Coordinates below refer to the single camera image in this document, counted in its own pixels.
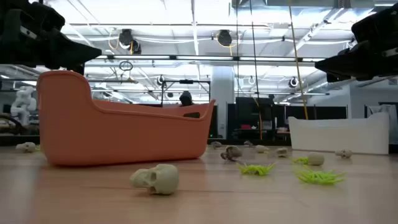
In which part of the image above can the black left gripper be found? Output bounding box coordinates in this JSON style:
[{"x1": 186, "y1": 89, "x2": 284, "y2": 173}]
[{"x1": 0, "y1": 18, "x2": 103, "y2": 75}]

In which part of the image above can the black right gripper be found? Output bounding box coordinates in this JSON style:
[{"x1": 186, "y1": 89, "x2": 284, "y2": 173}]
[{"x1": 314, "y1": 39, "x2": 398, "y2": 83}]

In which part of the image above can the black room partition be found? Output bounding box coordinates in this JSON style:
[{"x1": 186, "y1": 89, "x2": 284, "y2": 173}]
[{"x1": 285, "y1": 105, "x2": 348, "y2": 121}]

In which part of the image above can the white plastic bin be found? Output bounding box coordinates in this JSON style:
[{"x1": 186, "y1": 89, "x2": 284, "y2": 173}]
[{"x1": 287, "y1": 111, "x2": 390, "y2": 156}]

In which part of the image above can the grey hanging cloth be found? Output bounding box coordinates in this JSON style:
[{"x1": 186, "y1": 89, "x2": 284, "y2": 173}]
[{"x1": 366, "y1": 104, "x2": 398, "y2": 144}]

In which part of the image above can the orange plastic bin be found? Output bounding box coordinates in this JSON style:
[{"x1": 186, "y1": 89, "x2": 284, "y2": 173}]
[{"x1": 36, "y1": 70, "x2": 216, "y2": 167}]

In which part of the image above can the neon green plastic spider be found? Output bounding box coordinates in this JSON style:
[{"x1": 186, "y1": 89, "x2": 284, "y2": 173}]
[
  {"x1": 237, "y1": 161, "x2": 277, "y2": 177},
  {"x1": 294, "y1": 169, "x2": 346, "y2": 187},
  {"x1": 290, "y1": 156, "x2": 310, "y2": 166}
]

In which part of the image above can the black cabinet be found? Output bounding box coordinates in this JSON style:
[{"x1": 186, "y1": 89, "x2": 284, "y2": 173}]
[{"x1": 235, "y1": 96, "x2": 276, "y2": 131}]

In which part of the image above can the person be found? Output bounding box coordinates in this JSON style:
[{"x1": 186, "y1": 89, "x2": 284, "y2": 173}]
[{"x1": 179, "y1": 90, "x2": 194, "y2": 108}]

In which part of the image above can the white square column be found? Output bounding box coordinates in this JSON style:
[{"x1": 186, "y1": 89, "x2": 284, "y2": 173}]
[{"x1": 211, "y1": 65, "x2": 236, "y2": 139}]

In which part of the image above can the black hanging cable loop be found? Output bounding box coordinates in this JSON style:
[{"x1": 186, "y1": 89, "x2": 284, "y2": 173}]
[{"x1": 119, "y1": 60, "x2": 134, "y2": 72}]

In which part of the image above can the yellow hanging cable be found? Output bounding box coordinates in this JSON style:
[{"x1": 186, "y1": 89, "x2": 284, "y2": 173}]
[{"x1": 287, "y1": 0, "x2": 310, "y2": 121}]

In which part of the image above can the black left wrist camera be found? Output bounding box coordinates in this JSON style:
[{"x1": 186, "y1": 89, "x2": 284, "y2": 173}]
[{"x1": 18, "y1": 0, "x2": 66, "y2": 32}]

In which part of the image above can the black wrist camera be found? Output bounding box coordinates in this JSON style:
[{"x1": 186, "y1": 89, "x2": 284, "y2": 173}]
[
  {"x1": 18, "y1": 0, "x2": 66, "y2": 32},
  {"x1": 351, "y1": 4, "x2": 398, "y2": 43}
]

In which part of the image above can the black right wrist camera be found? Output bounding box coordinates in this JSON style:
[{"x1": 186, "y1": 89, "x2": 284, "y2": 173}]
[{"x1": 351, "y1": 4, "x2": 398, "y2": 43}]

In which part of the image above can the thin yellow cable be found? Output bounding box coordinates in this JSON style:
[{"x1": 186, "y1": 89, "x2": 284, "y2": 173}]
[{"x1": 252, "y1": 96, "x2": 264, "y2": 141}]

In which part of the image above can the thin black hanging cable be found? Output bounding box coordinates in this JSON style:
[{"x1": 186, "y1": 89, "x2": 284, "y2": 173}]
[{"x1": 235, "y1": 0, "x2": 239, "y2": 97}]

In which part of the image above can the black metal frame rig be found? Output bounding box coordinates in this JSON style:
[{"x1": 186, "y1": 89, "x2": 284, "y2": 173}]
[{"x1": 160, "y1": 79, "x2": 211, "y2": 107}]

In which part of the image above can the long ceiling light rail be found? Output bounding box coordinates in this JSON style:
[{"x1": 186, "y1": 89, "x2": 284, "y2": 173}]
[{"x1": 95, "y1": 54, "x2": 327, "y2": 68}]

